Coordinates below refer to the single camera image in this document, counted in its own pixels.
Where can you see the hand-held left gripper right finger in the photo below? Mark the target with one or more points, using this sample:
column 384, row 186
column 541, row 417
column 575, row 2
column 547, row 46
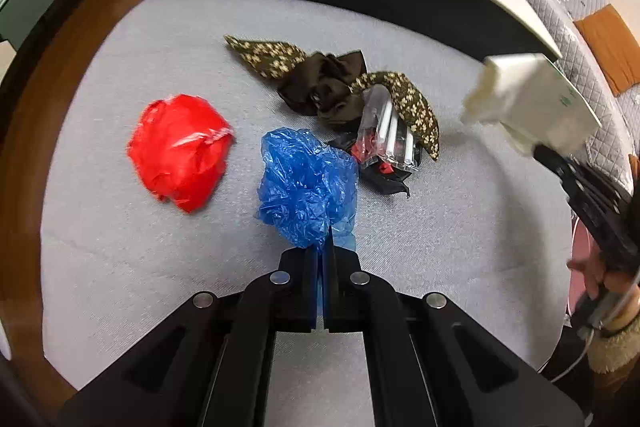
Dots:
column 345, row 297

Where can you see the small red plastic bag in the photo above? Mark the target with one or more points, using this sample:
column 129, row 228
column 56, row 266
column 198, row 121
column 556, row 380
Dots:
column 180, row 152

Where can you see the sofa with grey quilted cover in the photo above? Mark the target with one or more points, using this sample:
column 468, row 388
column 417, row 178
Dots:
column 550, row 7

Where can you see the clear packet of white straws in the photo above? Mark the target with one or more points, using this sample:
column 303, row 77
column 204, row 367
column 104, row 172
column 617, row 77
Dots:
column 395, row 132

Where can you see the blue plastic bag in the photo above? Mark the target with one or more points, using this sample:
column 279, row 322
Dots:
column 305, row 182

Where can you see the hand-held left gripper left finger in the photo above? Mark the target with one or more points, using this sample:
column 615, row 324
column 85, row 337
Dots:
column 300, row 297

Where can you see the dark floral hair scrunchie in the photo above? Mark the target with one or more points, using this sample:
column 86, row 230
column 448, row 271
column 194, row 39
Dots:
column 325, row 82

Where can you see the grey foam mat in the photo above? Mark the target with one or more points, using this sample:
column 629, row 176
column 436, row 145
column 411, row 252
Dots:
column 150, row 282

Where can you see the black plastic wrapper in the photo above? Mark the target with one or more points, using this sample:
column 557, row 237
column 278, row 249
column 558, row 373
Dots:
column 385, row 181

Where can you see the small orange cushion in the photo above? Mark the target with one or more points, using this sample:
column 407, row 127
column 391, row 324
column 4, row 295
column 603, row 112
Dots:
column 615, row 47

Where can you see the person's right forearm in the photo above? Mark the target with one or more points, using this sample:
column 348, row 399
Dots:
column 615, row 352

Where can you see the person's right hand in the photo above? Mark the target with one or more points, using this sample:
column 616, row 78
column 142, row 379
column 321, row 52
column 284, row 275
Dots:
column 587, row 272

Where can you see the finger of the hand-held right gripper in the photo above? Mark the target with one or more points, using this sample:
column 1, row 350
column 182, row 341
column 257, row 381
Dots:
column 560, row 164

